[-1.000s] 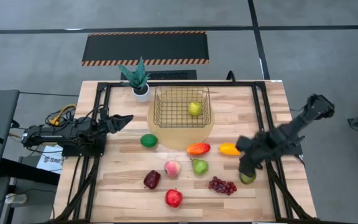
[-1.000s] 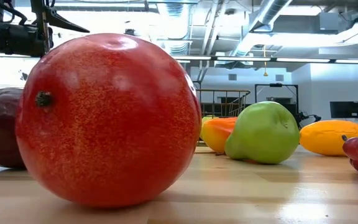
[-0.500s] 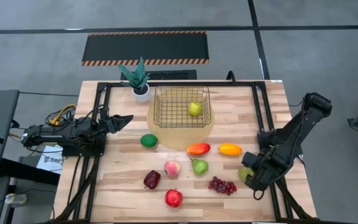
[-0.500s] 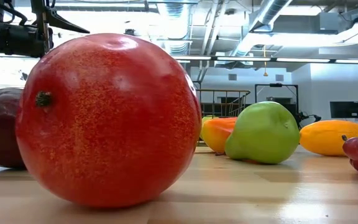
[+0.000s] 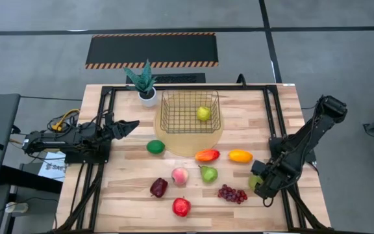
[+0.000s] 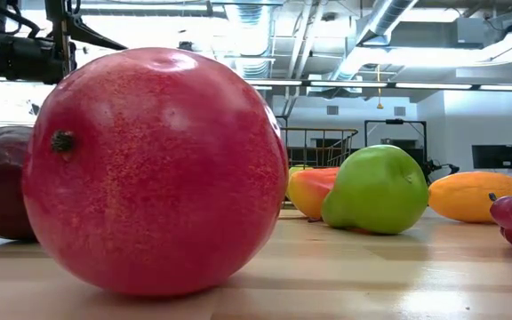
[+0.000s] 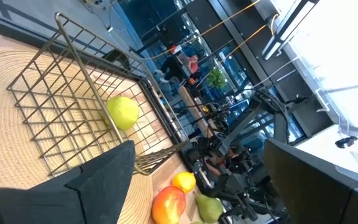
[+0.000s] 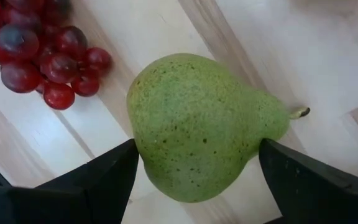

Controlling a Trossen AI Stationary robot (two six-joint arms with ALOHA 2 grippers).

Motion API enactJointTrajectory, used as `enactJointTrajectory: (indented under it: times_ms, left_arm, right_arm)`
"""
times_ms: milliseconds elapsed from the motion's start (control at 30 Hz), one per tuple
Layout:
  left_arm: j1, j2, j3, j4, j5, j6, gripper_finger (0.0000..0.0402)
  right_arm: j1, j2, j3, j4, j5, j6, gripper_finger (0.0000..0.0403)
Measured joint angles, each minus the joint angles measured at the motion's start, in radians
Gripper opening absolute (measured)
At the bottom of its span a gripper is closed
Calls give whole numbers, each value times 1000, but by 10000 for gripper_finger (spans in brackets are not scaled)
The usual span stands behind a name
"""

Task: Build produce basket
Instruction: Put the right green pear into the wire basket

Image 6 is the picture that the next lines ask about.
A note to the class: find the red and yellow mango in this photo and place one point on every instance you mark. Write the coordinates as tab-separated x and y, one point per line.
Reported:
311	191

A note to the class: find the red pomegranate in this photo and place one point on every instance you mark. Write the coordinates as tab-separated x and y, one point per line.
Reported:
158	178

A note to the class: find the large green pear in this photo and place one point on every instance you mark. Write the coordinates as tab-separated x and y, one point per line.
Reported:
376	191

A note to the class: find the yellow-orange fruit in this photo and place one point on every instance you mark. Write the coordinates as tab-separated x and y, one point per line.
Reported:
465	197

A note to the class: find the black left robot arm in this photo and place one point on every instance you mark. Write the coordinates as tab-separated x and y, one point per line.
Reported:
11	55

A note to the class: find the black ceiling dome lamp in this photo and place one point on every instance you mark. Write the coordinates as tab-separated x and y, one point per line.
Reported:
186	45

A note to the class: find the black monitor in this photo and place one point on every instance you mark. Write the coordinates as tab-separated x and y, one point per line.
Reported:
492	156

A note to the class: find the black metal frame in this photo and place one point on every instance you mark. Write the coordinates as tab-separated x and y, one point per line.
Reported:
396	122
282	119

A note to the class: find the black station frame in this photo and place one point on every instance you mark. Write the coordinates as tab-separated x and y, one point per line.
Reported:
62	40

